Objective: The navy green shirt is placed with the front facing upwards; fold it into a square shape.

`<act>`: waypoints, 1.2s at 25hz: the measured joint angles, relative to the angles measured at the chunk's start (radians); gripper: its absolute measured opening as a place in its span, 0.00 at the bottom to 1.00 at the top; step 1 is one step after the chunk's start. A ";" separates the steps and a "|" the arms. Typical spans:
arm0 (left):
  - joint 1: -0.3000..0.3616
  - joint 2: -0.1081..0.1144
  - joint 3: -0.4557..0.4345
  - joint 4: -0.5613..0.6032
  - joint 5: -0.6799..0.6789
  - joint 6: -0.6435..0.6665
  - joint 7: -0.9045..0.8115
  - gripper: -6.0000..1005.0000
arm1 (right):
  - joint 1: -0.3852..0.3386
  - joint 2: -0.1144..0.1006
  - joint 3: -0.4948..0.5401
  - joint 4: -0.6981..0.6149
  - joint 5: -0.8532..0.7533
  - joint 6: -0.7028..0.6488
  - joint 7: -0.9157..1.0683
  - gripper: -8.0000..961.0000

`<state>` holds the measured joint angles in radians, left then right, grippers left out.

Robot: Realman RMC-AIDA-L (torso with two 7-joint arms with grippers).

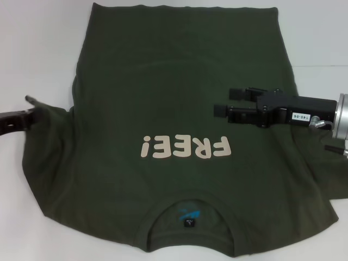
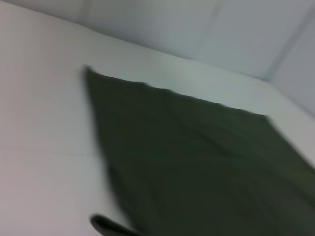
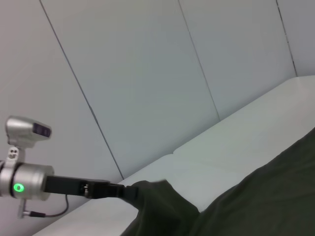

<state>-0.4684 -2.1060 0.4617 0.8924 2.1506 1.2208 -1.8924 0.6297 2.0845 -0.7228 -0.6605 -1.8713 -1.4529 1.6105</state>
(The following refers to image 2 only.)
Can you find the dark green FREE t-shirt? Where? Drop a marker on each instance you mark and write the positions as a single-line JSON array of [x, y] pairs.
[[184, 159]]

